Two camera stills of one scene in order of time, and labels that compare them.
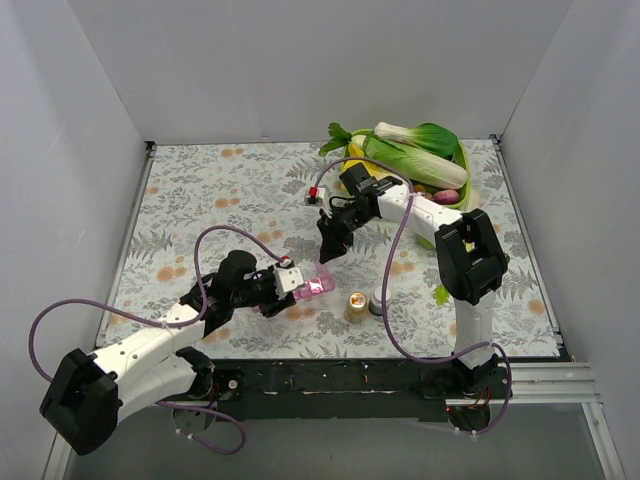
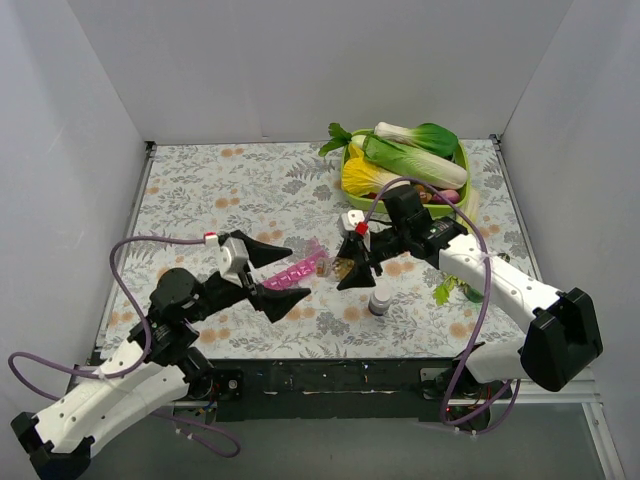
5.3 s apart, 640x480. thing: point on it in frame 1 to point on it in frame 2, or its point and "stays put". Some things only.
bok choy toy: (433, 136) stays put
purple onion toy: (446, 197) stays put
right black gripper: (337, 228) to (370, 250)
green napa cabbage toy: (430, 169) stays put
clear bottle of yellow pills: (356, 310) to (334, 267)
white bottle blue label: (375, 304) stays put
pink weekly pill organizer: (322, 283) to (315, 253)
